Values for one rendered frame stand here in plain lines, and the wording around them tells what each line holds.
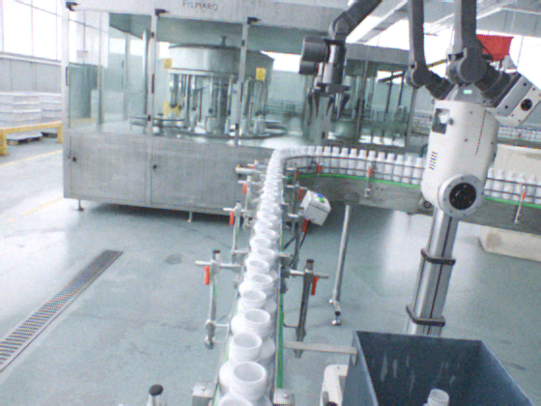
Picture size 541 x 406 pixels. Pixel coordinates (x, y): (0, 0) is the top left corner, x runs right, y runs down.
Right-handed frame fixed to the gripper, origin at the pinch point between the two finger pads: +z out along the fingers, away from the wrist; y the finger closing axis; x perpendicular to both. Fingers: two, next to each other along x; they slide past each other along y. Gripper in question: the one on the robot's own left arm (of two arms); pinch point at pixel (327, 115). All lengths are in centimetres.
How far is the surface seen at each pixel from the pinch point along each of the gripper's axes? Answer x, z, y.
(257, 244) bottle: -47, 25, -15
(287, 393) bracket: -84, 30, -8
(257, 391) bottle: -88, 27, -12
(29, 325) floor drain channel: 90, 144, -147
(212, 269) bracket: -41, 34, -24
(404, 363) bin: -39, 53, 23
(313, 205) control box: 13.3, 30.6, 1.1
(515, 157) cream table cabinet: 317, 23, 238
